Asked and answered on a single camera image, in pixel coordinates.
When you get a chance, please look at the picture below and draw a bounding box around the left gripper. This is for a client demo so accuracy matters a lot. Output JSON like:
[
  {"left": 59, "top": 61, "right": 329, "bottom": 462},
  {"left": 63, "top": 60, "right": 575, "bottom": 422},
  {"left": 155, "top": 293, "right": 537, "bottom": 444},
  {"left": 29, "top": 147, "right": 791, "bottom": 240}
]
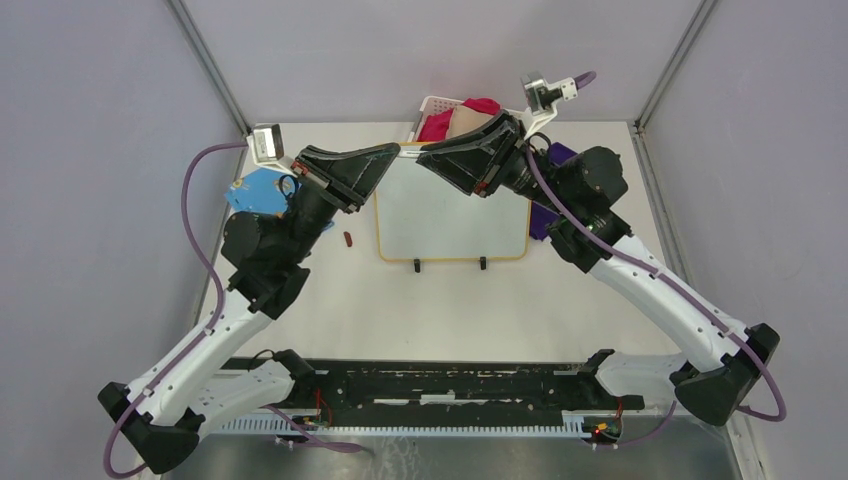
[{"left": 282, "top": 142, "right": 401, "bottom": 263}]

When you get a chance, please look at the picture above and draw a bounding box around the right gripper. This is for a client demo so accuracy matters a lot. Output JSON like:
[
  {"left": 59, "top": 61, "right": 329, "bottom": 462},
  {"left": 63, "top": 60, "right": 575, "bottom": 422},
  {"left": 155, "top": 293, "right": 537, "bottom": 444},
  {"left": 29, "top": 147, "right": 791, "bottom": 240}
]
[{"left": 419, "top": 108, "right": 576, "bottom": 216}]

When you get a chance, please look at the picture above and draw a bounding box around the yellow framed whiteboard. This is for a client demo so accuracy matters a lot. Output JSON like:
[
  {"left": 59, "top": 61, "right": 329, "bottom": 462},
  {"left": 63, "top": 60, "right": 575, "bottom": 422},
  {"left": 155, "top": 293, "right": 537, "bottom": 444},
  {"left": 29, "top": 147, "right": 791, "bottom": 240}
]
[{"left": 371, "top": 143, "right": 531, "bottom": 262}]

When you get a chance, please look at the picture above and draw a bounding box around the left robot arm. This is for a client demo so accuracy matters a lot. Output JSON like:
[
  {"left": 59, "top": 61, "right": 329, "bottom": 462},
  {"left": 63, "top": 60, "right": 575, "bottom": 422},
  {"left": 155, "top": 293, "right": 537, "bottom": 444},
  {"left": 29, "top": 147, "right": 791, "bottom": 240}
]
[{"left": 98, "top": 135, "right": 402, "bottom": 479}]

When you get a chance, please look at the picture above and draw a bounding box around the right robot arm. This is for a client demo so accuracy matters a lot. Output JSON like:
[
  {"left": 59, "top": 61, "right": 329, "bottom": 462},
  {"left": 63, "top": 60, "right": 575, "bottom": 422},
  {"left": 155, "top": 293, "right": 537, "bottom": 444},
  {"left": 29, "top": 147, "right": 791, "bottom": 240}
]
[{"left": 416, "top": 112, "right": 780, "bottom": 426}]

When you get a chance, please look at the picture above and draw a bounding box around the beige folded cloth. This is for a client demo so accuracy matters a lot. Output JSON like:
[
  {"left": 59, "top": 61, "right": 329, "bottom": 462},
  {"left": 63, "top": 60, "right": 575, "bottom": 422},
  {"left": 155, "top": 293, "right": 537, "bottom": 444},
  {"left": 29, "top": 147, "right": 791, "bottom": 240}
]
[{"left": 445, "top": 105, "right": 500, "bottom": 139}]

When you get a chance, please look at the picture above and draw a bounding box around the pink red cloth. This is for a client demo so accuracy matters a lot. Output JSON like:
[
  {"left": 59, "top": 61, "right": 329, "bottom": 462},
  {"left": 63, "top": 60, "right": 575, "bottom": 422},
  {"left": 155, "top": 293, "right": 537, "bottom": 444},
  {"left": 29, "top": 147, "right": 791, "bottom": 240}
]
[{"left": 415, "top": 98, "right": 501, "bottom": 142}]

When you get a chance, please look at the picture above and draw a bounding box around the white plastic basket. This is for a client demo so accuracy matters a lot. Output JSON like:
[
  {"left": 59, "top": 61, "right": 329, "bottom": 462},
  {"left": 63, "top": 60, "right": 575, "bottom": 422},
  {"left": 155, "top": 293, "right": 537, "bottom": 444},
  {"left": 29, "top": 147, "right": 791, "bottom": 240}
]
[{"left": 406, "top": 95, "right": 505, "bottom": 144}]

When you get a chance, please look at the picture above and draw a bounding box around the purple cloth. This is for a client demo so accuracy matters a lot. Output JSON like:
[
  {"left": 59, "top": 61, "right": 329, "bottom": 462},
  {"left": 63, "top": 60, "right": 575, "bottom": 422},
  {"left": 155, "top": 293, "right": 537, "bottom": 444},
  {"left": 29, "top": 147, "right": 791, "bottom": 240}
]
[{"left": 529, "top": 142, "right": 577, "bottom": 241}]

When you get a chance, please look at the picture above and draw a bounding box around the blue cartoon print cloth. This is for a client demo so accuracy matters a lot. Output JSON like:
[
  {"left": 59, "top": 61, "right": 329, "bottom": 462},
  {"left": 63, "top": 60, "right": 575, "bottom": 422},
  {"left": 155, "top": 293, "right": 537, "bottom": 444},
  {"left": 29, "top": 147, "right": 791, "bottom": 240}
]
[{"left": 224, "top": 168, "right": 301, "bottom": 222}]

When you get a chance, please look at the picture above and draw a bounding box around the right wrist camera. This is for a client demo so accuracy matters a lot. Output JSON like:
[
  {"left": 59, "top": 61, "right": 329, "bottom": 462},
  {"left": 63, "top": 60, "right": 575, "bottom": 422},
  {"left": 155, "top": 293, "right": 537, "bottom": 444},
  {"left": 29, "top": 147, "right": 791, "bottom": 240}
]
[{"left": 520, "top": 72, "right": 578, "bottom": 137}]

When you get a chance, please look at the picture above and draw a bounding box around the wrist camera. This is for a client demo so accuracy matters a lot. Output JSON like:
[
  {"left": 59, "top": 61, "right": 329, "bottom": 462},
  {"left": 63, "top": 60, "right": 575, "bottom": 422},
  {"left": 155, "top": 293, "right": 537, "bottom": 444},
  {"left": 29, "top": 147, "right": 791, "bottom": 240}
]
[
  {"left": 520, "top": 72, "right": 578, "bottom": 137},
  {"left": 246, "top": 123, "right": 294, "bottom": 173}
]

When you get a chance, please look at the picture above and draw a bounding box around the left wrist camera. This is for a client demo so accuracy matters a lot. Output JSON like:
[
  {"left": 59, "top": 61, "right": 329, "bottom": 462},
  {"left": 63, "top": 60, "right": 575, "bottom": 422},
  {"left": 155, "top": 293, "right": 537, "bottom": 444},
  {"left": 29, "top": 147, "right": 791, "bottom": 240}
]
[{"left": 246, "top": 123, "right": 294, "bottom": 173}]

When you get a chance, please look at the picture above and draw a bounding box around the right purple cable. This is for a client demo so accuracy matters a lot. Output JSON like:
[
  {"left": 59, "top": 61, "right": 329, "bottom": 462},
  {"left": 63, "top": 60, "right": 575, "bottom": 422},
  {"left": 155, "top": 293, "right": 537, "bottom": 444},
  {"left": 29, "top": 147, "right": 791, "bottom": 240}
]
[{"left": 523, "top": 70, "right": 788, "bottom": 452}]

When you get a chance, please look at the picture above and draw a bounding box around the purple cable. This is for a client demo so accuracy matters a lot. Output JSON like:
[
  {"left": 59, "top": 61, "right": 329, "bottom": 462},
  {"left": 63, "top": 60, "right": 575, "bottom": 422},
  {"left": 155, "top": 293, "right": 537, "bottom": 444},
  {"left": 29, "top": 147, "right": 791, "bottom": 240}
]
[
  {"left": 102, "top": 141, "right": 366, "bottom": 480},
  {"left": 523, "top": 70, "right": 788, "bottom": 452}
]

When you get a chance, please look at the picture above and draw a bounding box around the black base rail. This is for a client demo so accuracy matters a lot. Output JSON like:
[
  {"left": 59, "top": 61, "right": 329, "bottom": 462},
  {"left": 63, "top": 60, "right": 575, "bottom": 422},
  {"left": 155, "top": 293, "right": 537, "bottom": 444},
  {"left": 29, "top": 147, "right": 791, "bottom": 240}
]
[{"left": 218, "top": 357, "right": 645, "bottom": 429}]

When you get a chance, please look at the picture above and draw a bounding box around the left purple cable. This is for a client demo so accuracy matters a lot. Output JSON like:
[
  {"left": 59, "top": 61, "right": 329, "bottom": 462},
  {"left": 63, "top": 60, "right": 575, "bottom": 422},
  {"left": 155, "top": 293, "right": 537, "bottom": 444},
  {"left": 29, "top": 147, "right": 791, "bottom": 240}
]
[{"left": 102, "top": 141, "right": 366, "bottom": 480}]

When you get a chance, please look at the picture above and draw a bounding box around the white slotted cable duct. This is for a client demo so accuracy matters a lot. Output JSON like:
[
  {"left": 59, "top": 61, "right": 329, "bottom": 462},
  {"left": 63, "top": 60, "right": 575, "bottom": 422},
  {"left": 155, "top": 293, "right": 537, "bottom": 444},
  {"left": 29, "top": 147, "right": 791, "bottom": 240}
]
[{"left": 215, "top": 412, "right": 591, "bottom": 439}]

